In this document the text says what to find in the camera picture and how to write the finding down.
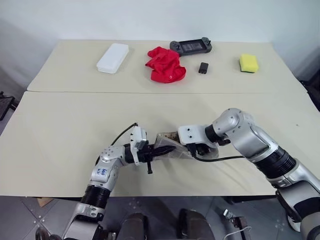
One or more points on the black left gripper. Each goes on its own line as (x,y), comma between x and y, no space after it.
(146,153)

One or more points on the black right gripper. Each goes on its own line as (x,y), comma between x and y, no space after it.
(202,150)

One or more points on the clear plastic bag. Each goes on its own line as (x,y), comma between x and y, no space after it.
(178,152)

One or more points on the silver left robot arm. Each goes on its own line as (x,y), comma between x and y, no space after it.
(103,172)

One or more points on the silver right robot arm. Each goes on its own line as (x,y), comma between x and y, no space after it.
(260,147)

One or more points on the dark rounded shape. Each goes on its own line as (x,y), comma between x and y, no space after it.
(133,226)
(193,225)

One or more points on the small black charger block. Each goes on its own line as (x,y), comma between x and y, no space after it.
(203,67)

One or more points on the red cloth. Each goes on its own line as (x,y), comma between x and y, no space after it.
(165,65)

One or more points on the yellow sponge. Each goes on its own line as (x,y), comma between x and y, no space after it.
(248,62)

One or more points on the grey handheld game console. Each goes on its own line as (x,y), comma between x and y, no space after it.
(191,46)

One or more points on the white plastic box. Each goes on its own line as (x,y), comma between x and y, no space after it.
(113,58)

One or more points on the dark object beside table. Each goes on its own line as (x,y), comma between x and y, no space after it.
(312,85)

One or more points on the black metal stand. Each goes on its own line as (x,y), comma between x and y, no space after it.
(6,103)

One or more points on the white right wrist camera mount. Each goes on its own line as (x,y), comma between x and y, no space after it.
(191,133)

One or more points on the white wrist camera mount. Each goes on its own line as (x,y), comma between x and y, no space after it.
(191,133)
(138,140)

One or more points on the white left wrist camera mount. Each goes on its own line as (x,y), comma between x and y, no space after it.
(138,140)

